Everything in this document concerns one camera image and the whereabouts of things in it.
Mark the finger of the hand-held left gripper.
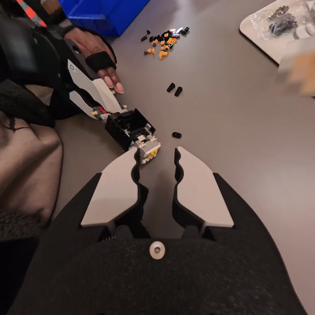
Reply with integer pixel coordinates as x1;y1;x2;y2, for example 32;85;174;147
67;59;128;115
69;89;100;120

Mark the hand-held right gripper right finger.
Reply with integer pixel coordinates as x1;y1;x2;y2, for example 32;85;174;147
172;146;235;237

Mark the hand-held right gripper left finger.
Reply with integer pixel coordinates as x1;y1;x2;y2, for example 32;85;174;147
80;147;151;239

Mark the toy brick car chassis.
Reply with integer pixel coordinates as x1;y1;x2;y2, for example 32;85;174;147
90;105;162;165

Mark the grey desk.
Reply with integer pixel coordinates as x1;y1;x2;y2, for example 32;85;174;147
53;0;315;315

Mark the person's left hand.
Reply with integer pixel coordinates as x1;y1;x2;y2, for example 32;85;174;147
64;27;125;95

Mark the blue plastic bin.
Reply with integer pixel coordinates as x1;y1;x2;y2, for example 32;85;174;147
58;0;151;37

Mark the pile of orange black bricks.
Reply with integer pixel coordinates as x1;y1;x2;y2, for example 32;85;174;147
140;26;190;61

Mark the beige garment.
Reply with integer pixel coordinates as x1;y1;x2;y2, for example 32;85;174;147
0;111;64;222

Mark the white rounded mat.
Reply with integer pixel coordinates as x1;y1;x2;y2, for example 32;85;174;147
239;0;315;72

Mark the clear bag of black parts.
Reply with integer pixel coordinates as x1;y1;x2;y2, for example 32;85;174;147
256;4;315;41

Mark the red grey striped lanyard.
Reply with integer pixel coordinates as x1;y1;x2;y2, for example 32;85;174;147
15;0;48;28

